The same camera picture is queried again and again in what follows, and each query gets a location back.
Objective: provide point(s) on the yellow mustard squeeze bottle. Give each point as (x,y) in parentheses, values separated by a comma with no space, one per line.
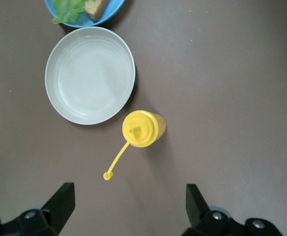
(138,129)

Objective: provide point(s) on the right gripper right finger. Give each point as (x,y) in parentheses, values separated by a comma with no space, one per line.
(197,211)

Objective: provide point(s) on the beige round plate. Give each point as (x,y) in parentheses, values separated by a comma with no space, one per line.
(89,78)

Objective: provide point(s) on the brown bread slice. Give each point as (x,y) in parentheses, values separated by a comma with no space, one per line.
(96,8)

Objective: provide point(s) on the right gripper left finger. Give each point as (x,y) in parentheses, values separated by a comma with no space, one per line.
(60,211)

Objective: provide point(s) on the green lettuce leaf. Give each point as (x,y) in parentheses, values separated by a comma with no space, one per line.
(67,9)

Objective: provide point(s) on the blue round plate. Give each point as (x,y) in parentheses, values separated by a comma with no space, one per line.
(115,6)

